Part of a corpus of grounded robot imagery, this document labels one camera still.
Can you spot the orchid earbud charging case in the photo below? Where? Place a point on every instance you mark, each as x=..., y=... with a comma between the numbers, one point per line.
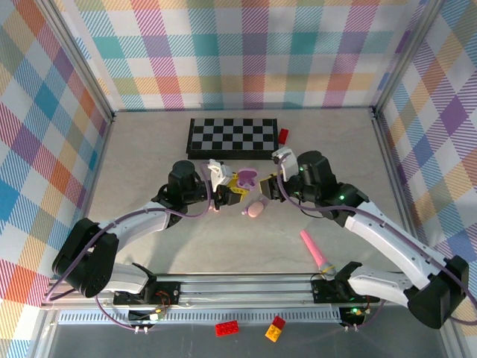
x=247, y=175

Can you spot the pink earbud charging case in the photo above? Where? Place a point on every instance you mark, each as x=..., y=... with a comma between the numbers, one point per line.
x=256, y=209

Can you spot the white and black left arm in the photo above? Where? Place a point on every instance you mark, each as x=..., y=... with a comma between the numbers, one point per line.
x=141, y=220

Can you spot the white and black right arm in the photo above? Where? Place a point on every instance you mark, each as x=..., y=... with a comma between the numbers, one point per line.
x=395, y=242

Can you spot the small red block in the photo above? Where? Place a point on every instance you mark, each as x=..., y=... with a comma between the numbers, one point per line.
x=284, y=136

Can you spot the black and grey chessboard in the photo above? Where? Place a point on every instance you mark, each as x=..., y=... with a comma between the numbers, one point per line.
x=231, y=134

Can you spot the pink cone toy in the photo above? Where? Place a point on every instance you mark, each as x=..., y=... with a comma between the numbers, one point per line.
x=313, y=250

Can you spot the red toy brick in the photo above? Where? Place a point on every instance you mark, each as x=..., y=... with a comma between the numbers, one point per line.
x=227, y=328

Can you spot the yellow and orange toy brick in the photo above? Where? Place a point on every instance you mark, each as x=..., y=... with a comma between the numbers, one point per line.
x=275, y=329

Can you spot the aluminium side rail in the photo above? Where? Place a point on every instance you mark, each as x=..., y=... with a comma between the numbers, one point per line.
x=393, y=168

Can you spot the aluminium frame post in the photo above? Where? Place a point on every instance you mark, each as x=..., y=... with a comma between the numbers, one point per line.
x=406, y=56
x=78, y=56

